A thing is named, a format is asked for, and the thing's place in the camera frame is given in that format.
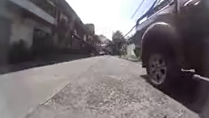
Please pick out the dark vehicle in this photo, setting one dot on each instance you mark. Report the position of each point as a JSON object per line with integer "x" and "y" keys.
{"x": 179, "y": 41}

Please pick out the trees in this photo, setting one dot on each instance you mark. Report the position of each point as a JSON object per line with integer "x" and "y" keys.
{"x": 118, "y": 40}

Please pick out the row of buildings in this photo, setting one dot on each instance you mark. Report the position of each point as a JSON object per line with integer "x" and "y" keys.
{"x": 33, "y": 29}

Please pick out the pale wall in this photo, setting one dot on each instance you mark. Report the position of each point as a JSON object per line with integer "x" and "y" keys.
{"x": 130, "y": 50}

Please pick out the grey asphalt road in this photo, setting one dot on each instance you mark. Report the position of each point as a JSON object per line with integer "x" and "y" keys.
{"x": 101, "y": 91}

